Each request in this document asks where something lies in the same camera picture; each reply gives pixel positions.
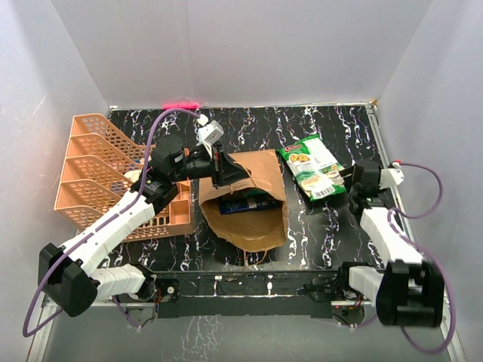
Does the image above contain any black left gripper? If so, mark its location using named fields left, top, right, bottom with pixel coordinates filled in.
left=170, top=141, right=251, bottom=189

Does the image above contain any green Chuba snack bag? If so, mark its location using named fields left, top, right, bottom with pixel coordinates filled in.
left=277, top=135, right=346, bottom=201

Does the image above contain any blue snack bag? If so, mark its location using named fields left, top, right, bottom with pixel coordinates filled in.
left=219, top=194, right=280, bottom=215

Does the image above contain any brown paper bag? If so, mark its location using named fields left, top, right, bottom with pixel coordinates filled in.
left=198, top=149, right=288, bottom=253

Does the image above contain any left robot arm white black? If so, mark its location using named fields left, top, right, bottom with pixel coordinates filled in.
left=38, top=135, right=251, bottom=317

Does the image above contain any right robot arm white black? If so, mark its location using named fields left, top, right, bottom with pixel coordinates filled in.
left=336, top=160, right=445, bottom=328

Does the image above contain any red LED strip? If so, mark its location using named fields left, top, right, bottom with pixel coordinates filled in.
left=162, top=100, right=199, bottom=109

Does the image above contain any peach plastic desk organizer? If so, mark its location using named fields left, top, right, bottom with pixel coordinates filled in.
left=54, top=113, right=195, bottom=242

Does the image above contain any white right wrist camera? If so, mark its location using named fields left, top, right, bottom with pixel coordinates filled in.
left=379, top=161, right=405, bottom=189

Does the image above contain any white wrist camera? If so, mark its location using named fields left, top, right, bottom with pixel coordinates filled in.
left=196, top=115, right=224, bottom=155
left=379, top=161, right=405, bottom=189

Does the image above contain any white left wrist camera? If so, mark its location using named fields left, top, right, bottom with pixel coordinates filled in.
left=196, top=115, right=224, bottom=155

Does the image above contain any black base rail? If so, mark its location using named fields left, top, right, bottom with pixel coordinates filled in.
left=112, top=269, right=382, bottom=321

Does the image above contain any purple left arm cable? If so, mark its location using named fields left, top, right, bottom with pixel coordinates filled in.
left=23, top=108, right=203, bottom=337

